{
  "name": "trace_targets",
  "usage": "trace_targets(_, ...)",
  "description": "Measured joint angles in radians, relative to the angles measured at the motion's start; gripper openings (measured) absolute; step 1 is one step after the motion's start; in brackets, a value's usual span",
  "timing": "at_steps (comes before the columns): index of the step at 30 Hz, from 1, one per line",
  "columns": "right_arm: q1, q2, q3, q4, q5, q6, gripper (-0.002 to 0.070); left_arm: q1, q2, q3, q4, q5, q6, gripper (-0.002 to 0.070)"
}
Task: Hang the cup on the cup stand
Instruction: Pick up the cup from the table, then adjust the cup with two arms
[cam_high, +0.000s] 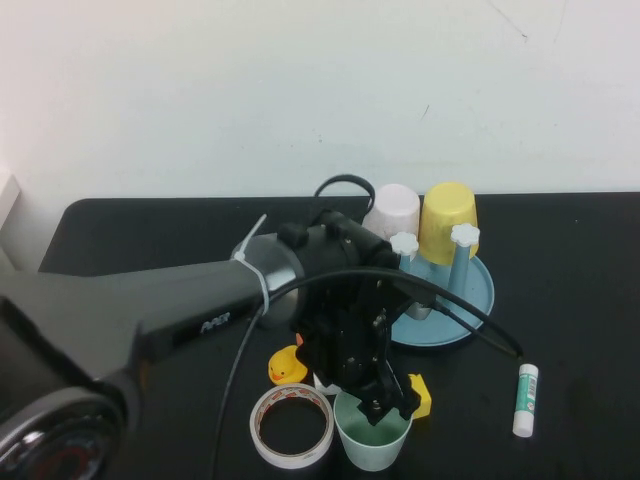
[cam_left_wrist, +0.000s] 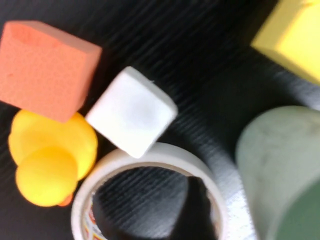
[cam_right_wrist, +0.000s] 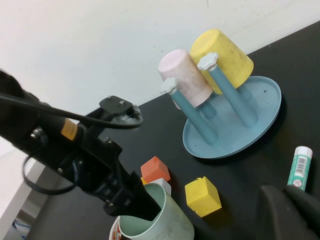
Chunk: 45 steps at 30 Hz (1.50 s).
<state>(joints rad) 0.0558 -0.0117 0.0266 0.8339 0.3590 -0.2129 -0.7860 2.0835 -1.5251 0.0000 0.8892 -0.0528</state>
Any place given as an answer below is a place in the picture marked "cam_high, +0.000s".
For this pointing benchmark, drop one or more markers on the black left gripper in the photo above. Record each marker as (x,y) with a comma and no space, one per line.
(345,340)

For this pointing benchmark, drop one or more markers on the green plastic cup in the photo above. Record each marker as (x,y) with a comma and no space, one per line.
(370,450)

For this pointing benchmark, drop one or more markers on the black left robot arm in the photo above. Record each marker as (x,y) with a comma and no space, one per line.
(150,300)

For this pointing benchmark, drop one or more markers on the blue cup stand with pegs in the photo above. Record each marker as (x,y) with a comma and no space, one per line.
(465,295)

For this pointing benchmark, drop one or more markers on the yellow plastic cup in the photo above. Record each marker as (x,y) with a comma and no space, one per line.
(447,210)

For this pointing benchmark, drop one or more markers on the yellow foam cube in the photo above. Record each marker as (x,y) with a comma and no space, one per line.
(424,397)

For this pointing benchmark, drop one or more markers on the white foam cube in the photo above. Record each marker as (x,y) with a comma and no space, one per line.
(324,389)

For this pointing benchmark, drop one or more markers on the yellow rubber duck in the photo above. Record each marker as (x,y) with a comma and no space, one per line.
(285,367)

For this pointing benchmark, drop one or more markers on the white green glue stick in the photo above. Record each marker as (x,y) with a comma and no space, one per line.
(526,400)

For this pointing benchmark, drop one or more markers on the white tape roll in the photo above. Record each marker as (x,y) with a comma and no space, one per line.
(257,425)

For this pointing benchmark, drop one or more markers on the white zip tie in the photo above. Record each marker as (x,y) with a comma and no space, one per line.
(260,285)

